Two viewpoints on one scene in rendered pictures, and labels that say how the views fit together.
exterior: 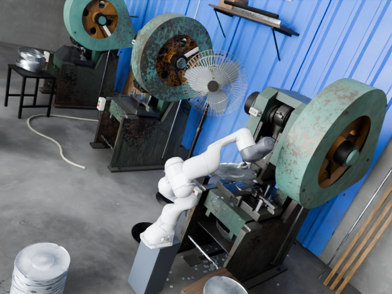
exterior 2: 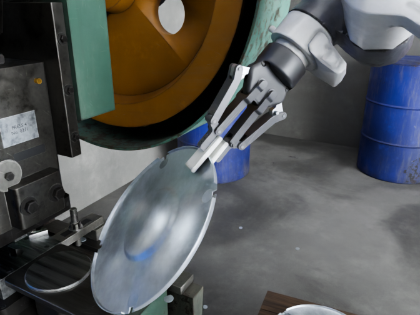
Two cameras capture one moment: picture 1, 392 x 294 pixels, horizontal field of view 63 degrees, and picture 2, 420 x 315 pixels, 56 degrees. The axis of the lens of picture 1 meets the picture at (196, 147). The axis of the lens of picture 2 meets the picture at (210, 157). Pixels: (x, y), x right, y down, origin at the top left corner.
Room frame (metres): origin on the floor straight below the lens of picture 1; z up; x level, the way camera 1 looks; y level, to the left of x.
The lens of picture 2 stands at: (2.00, 0.26, 1.27)
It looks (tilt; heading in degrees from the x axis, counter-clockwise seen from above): 21 degrees down; 256
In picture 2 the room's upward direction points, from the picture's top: straight up
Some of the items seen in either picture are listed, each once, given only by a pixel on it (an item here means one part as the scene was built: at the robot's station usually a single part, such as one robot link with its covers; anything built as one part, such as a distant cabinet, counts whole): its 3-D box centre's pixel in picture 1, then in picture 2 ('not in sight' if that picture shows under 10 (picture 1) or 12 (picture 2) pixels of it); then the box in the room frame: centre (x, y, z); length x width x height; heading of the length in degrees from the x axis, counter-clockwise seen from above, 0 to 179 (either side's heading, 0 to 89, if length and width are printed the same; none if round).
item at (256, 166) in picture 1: (264, 156); (5, 139); (2.19, -0.49, 1.04); 0.17 x 0.15 x 0.30; 137
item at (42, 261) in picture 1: (43, 260); not in sight; (1.40, 0.61, 0.25); 0.29 x 0.29 x 0.01
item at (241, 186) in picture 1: (236, 195); (80, 304); (2.10, -0.40, 0.72); 0.25 x 0.14 x 0.14; 137
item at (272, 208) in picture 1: (269, 201); (78, 225); (2.11, -0.64, 0.76); 0.17 x 0.06 x 0.10; 47
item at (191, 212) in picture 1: (227, 198); not in sight; (2.51, -0.42, 0.45); 0.92 x 0.12 x 0.90; 137
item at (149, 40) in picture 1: (169, 93); not in sight; (3.67, 0.50, 0.87); 1.53 x 0.99 x 1.74; 135
